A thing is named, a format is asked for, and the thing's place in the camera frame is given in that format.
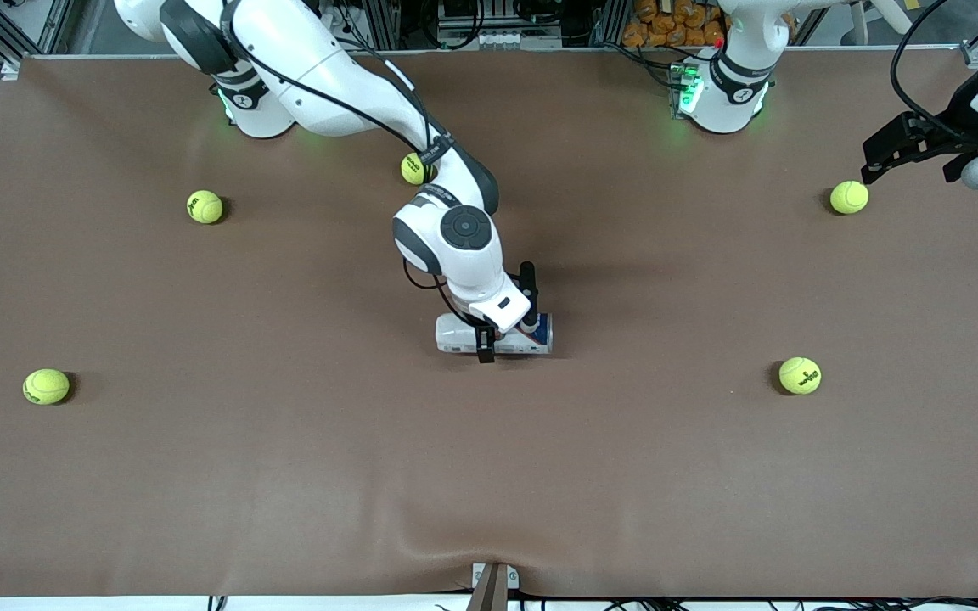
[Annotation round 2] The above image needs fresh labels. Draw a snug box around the clear tennis ball can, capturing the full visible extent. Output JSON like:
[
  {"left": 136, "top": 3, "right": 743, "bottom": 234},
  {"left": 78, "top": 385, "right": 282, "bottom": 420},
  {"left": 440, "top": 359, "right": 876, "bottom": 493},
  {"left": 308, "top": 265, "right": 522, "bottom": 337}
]
[{"left": 436, "top": 312, "right": 554, "bottom": 357}]

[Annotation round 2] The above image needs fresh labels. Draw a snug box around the control box with green light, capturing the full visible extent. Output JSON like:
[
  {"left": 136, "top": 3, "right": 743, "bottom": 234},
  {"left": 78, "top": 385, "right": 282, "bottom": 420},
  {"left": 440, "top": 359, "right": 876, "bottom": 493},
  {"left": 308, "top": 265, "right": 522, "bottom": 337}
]
[{"left": 669, "top": 61, "right": 705, "bottom": 118}]

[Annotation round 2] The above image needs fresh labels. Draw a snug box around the brown table mat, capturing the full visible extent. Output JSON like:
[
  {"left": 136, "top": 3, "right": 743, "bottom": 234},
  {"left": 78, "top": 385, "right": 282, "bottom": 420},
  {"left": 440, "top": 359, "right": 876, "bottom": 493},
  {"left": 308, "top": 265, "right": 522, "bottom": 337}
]
[{"left": 0, "top": 47, "right": 978, "bottom": 599}]

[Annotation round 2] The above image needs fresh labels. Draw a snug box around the white power strip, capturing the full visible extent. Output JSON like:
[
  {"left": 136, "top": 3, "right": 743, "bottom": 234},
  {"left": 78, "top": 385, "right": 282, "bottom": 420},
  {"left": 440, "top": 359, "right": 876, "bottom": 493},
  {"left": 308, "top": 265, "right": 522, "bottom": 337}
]
[{"left": 438, "top": 28, "right": 563, "bottom": 50}]

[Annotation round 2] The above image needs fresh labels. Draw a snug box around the bag of orange objects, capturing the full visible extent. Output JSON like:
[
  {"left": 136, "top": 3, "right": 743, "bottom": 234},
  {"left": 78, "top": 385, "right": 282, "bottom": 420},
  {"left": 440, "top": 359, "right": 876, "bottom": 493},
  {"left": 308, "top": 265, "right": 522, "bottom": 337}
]
[{"left": 622, "top": 0, "right": 726, "bottom": 49}]

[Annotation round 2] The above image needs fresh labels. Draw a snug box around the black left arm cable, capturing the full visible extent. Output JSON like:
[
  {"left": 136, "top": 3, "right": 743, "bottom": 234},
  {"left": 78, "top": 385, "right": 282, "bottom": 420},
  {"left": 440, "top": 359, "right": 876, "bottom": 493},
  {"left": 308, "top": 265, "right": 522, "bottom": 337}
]
[{"left": 890, "top": 0, "right": 965, "bottom": 141}]

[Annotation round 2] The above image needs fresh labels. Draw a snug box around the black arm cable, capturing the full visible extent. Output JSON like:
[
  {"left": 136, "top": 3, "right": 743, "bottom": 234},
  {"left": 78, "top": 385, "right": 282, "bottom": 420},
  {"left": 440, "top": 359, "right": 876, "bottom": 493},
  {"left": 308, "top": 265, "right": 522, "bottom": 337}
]
[
  {"left": 890, "top": 0, "right": 965, "bottom": 141},
  {"left": 222, "top": 0, "right": 456, "bottom": 294}
]

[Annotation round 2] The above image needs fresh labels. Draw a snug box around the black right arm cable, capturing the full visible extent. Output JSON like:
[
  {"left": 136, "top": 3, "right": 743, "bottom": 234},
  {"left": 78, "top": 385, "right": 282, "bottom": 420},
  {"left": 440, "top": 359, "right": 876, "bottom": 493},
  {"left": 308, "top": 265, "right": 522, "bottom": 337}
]
[{"left": 222, "top": 0, "right": 456, "bottom": 294}]

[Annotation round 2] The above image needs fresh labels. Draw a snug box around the metal table clamp bracket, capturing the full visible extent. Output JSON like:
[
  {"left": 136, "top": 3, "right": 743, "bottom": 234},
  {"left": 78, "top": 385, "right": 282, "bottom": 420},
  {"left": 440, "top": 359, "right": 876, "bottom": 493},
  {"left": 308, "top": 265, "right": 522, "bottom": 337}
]
[{"left": 470, "top": 562, "right": 520, "bottom": 611}]

